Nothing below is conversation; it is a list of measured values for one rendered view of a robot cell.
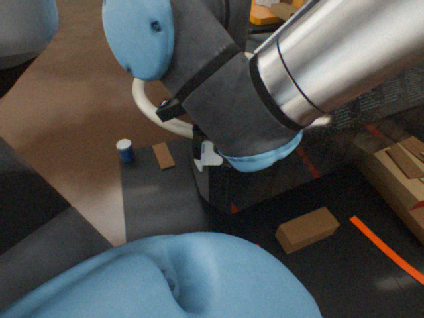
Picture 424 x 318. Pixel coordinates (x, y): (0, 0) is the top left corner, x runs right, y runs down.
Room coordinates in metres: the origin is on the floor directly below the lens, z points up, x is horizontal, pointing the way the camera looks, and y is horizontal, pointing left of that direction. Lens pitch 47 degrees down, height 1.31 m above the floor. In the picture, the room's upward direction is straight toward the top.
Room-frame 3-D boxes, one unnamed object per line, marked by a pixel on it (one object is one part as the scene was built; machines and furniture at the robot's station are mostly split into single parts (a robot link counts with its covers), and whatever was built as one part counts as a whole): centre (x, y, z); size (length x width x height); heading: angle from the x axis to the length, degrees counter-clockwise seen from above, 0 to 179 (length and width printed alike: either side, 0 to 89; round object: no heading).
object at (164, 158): (1.23, 0.35, 0.02); 0.25 x 0.10 x 0.01; 24
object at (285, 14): (1.72, -0.46, 0.81); 0.20 x 0.10 x 0.05; 26
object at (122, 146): (1.22, 0.60, 0.08); 0.10 x 0.10 x 0.13
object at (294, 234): (0.62, -0.51, 0.07); 0.30 x 0.12 x 0.12; 112
